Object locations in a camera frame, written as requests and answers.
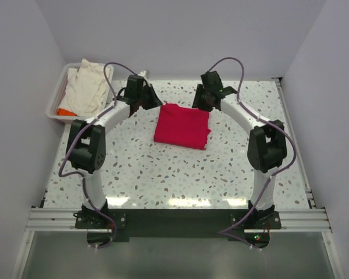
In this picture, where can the white plastic basket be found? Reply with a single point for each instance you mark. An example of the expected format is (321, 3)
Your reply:
(59, 93)

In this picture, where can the red t shirt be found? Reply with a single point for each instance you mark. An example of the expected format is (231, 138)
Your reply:
(185, 127)

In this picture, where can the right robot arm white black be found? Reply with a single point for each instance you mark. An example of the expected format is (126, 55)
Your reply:
(267, 146)

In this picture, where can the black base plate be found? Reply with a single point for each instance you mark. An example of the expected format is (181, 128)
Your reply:
(121, 225)

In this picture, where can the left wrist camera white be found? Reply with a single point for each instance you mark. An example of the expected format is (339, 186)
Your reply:
(144, 73)

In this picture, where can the aluminium frame rail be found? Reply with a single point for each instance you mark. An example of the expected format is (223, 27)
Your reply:
(41, 220)

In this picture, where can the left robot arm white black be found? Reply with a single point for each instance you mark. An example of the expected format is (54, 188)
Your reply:
(86, 146)

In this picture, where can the orange t shirt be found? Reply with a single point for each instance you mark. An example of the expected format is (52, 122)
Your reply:
(64, 112)

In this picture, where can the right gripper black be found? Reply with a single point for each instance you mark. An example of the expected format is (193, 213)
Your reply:
(198, 102)

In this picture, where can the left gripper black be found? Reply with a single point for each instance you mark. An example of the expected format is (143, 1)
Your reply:
(155, 101)

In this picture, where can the cream t shirt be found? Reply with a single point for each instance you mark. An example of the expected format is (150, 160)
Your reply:
(86, 89)

